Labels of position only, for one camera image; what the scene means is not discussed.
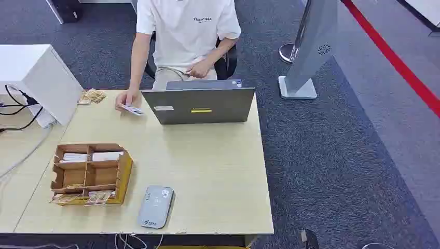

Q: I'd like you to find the person's right hand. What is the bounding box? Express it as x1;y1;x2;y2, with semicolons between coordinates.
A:
115;88;143;113

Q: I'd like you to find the black office chair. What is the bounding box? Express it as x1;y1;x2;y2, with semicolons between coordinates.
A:
144;31;238;81

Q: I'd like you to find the white cabinet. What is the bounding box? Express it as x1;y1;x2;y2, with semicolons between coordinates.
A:
0;44;84;129

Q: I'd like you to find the white card stack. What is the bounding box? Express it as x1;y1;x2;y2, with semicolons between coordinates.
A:
59;153;90;163
91;151;124;162

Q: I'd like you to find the white furniture edge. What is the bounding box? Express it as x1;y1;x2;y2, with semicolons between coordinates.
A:
397;0;440;38

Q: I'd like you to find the grey card reader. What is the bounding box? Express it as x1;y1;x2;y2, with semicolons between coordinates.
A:
137;185;176;230

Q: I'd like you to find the white cable bundle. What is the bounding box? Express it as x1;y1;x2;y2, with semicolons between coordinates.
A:
114;233;164;249

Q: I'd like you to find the wooden card box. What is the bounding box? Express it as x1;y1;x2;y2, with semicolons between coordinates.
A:
50;143;134;207

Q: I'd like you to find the person's left hand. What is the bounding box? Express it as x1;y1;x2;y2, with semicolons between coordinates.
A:
188;60;214;79

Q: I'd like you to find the grey laptop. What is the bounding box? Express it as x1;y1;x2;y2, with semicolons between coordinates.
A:
141;79;256;126

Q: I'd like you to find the brown printed card stack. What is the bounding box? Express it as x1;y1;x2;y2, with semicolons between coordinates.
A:
84;190;117;207
51;193;83;206

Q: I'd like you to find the thin grey cable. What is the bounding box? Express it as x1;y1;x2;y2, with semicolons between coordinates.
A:
156;66;191;82

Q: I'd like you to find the dark cabinet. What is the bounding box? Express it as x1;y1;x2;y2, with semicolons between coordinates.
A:
46;0;84;25

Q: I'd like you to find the red barrier belt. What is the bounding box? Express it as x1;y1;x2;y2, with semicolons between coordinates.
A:
340;0;440;119

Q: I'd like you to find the stack of brown cards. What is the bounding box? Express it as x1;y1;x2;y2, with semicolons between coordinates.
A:
77;88;107;106

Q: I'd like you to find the black cable with plug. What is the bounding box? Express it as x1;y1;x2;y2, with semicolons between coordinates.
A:
0;84;44;134

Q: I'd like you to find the robot's black foot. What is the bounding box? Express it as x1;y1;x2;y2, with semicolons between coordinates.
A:
298;229;320;249

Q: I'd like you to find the grey kiosk stand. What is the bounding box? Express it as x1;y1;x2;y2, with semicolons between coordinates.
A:
278;0;340;100

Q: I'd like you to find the chrome stanchion post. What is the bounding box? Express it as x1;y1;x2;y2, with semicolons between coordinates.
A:
279;0;312;65

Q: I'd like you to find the person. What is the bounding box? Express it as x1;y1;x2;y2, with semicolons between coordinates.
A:
136;0;242;91

